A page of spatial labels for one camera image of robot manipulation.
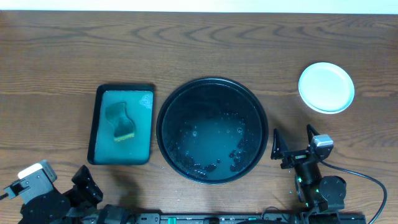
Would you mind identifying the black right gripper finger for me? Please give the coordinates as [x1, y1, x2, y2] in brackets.
[306, 124, 320, 144]
[271, 128, 289, 160]

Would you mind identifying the mint green plate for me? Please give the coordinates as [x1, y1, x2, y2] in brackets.
[298, 62, 355, 114]

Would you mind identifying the green yellow sponge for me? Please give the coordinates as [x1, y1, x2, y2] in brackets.
[105, 102, 136, 142]

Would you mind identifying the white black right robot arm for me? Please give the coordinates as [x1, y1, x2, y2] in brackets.
[271, 125, 346, 223]

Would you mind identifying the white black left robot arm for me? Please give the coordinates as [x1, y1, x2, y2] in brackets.
[15, 163, 103, 223]

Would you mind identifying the round black tray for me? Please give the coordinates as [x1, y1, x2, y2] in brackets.
[156, 77, 269, 185]

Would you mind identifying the dark green rectangular tray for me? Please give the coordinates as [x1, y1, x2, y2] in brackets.
[87, 83, 155, 166]

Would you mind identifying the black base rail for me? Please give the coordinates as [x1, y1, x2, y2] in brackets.
[80, 204, 367, 224]

